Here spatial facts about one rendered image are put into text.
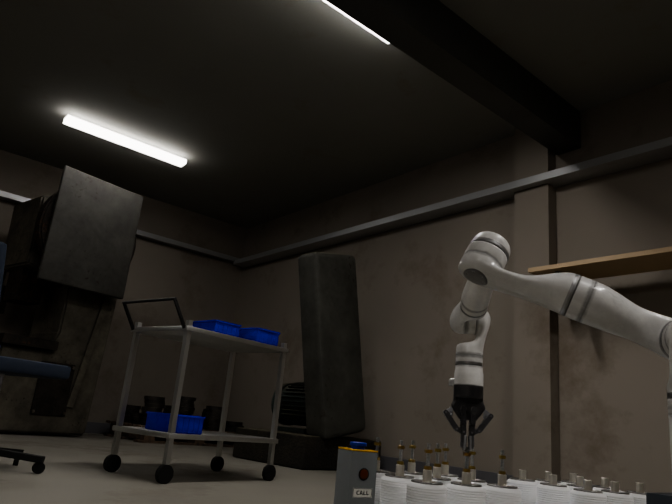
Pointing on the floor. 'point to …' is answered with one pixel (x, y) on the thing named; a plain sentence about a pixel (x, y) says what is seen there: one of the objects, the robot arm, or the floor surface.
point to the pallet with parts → (178, 413)
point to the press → (65, 296)
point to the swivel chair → (26, 376)
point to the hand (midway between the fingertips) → (467, 442)
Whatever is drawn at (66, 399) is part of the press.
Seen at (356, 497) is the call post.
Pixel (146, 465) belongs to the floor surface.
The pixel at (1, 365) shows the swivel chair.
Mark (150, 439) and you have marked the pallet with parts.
